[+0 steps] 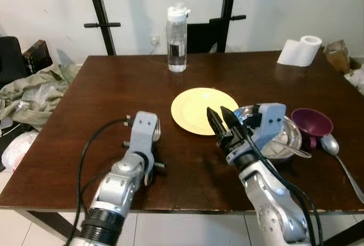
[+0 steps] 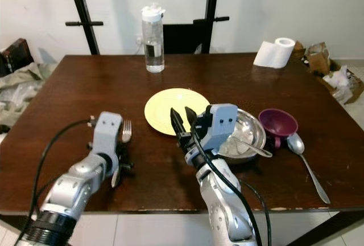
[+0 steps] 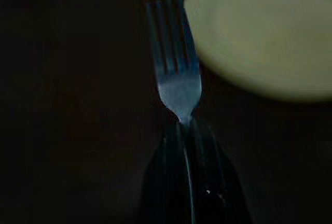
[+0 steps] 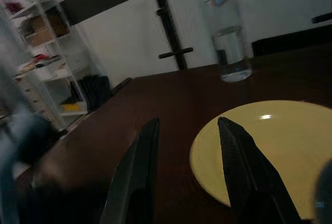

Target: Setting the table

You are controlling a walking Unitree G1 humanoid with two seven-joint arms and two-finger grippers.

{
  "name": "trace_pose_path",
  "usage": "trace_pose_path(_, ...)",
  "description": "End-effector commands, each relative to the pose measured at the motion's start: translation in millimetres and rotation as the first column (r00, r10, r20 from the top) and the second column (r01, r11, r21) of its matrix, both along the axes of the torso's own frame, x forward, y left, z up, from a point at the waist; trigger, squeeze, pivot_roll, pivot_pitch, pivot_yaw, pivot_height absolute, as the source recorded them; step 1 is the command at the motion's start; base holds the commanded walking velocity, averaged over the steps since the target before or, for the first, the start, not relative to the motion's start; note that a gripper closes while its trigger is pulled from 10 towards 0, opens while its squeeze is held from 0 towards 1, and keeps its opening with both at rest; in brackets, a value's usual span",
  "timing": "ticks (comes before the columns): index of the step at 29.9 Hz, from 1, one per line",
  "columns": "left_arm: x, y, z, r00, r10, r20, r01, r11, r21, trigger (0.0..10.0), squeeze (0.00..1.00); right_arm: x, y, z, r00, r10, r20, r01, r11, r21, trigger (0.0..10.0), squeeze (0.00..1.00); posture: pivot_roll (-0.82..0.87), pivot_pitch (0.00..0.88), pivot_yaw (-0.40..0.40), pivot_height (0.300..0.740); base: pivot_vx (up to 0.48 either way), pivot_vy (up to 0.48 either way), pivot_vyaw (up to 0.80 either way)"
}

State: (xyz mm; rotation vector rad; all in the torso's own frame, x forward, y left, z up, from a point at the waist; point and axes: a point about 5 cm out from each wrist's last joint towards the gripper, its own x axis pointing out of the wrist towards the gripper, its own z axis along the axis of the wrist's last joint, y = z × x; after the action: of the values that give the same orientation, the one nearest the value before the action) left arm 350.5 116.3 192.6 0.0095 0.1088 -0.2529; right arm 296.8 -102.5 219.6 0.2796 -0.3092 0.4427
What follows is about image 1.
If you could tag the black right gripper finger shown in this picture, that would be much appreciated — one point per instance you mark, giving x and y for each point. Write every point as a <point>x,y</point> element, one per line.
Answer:
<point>230,121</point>
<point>215,125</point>

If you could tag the silver metal fork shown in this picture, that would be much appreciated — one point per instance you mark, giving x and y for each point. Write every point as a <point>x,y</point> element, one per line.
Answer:
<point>157,129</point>

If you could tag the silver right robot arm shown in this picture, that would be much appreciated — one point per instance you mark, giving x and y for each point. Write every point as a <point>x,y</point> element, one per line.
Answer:
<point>273,206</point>

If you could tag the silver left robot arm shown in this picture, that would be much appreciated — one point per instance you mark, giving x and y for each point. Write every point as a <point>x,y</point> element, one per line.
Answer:
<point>116,186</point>

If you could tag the yellow round plate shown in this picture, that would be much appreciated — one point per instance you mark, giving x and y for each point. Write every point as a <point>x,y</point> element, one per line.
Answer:
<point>196,109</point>

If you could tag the steel metal bowl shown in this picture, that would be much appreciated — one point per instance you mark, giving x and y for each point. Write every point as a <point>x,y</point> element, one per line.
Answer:
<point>287,138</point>

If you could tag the silver metal spoon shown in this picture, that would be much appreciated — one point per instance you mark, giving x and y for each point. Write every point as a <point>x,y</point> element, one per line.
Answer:
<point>330,143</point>
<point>296,150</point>

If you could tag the purple cup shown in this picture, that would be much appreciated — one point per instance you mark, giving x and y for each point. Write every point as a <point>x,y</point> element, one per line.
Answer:
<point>311,122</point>

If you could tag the black chair back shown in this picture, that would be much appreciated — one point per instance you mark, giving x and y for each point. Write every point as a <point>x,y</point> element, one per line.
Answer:
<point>202,38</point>

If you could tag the clear water bottle white cap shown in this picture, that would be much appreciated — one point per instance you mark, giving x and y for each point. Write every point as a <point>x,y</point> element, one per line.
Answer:
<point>177,41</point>

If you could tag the white paper towel roll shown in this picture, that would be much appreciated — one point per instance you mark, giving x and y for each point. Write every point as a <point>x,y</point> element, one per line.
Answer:
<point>301,51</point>

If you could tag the black metal stand pole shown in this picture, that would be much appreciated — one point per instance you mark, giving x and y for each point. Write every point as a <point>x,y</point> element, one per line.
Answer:
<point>229,1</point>
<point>99,12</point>

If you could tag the brown crumpled bag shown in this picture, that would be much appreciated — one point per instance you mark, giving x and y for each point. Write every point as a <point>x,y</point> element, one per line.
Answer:
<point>337,58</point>

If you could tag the crumpled white plastic bag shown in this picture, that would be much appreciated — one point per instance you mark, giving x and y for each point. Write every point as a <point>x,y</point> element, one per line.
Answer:
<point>355,80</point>

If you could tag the olive green cloth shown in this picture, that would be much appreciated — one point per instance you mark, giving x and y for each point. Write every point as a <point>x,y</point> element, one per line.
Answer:
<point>34,98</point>

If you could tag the dark brown box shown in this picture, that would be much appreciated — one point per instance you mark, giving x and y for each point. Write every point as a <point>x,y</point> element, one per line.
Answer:
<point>37,57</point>

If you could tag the black bag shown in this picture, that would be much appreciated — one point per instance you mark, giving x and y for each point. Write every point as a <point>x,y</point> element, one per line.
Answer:
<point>11,61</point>

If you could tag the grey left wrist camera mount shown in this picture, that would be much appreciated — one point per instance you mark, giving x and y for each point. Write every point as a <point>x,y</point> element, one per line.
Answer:
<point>144,132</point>

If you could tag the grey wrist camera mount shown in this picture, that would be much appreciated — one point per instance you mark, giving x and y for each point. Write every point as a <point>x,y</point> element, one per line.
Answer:
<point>144,132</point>
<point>270,122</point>

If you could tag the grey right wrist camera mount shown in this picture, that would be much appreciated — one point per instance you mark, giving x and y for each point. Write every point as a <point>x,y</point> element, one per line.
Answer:
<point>270,122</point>

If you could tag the white wall socket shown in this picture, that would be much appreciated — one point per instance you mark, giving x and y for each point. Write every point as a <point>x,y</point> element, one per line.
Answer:
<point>154,40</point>

